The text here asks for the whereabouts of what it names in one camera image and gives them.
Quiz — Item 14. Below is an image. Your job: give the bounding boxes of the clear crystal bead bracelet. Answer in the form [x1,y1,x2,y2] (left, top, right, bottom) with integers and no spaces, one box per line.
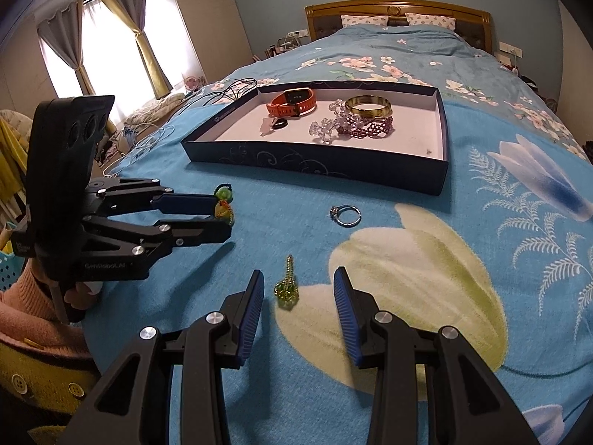
[309,99,357,144]

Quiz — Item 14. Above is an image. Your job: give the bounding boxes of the green beaded pendant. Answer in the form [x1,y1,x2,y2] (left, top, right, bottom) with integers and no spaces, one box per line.
[275,255,299,309]

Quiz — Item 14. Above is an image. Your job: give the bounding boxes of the olive marbled bangle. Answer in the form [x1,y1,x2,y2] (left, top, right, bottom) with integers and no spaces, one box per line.
[344,95,394,119]

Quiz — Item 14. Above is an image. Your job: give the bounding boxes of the blue blossom print duvet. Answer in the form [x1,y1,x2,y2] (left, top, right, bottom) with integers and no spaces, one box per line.
[176,23,593,163]

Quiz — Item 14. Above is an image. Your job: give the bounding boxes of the person's left forearm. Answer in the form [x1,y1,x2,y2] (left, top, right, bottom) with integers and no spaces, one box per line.
[0,260,93,362]

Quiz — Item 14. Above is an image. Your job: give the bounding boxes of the blue plastic basket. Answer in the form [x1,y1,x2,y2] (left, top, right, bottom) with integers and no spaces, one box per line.
[0,241,29,290]

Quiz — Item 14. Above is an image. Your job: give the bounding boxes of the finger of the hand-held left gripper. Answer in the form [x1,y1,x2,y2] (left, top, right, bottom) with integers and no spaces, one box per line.
[80,218,232,267]
[85,176,223,218]

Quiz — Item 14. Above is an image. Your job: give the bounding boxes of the purple beaded bracelet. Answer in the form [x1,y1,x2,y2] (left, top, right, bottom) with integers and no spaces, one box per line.
[336,113,394,140]

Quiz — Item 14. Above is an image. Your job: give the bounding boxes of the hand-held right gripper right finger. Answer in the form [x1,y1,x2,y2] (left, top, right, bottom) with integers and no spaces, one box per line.
[332,266,540,445]

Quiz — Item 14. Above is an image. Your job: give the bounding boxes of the crumpled white bedding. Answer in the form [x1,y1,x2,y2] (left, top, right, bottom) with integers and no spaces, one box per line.
[125,93,186,126]

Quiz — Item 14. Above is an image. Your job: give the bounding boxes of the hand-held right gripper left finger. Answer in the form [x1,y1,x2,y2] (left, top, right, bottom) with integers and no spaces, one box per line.
[65,269,266,445]

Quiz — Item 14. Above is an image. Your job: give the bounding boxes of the black cable bundle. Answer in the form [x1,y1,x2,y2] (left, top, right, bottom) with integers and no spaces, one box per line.
[185,76,279,108]

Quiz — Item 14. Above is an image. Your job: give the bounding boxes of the yellow buttoned cardigan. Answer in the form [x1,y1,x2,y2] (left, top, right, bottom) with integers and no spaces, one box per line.
[0,334,100,411]

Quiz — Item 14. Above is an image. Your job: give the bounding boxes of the grey yellow curtain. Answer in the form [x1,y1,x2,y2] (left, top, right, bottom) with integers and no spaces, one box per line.
[99,0,172,100]

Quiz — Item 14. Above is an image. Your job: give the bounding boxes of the silver ring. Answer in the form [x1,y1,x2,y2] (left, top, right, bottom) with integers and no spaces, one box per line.
[329,205,362,227]

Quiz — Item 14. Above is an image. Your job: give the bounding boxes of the green yellow beaded ring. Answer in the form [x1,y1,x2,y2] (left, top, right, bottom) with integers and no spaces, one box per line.
[213,184,235,227]

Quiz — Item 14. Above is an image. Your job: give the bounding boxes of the cosmetics on nightstand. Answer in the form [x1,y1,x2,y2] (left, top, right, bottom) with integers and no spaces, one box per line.
[252,37,307,61]

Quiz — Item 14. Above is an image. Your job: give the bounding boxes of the dotted white pillow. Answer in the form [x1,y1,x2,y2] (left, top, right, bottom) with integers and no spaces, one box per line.
[405,11,457,29]
[340,14,390,29]

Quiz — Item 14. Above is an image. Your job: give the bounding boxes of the dark blue shallow box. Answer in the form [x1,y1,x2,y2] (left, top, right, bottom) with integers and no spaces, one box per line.
[180,84,451,200]

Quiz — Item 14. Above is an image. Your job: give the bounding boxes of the blue tulip print blanket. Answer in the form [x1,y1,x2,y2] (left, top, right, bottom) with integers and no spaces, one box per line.
[83,97,593,445]

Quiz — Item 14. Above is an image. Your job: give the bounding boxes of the orange smart watch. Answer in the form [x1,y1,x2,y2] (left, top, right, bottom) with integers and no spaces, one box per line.
[266,88,318,118]

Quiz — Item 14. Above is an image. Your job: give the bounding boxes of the person's left hand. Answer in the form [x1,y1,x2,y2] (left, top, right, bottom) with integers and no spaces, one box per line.
[64,282,102,316]

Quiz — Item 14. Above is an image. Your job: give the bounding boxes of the wooden headboard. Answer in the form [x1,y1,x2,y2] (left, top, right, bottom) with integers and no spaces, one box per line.
[304,0,493,52]

